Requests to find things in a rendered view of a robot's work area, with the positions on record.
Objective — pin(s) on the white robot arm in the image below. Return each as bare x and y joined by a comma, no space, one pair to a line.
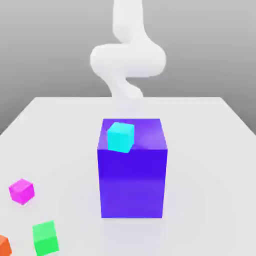
128,60

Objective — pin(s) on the small cyan cube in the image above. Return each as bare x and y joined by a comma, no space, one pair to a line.
120,138

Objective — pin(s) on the small magenta cube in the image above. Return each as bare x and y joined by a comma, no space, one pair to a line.
21,192

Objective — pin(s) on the small green cube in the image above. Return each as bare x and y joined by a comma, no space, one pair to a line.
45,238

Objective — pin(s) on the small orange cube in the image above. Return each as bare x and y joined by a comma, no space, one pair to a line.
4,247

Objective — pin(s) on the large purple box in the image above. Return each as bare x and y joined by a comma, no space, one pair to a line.
132,180

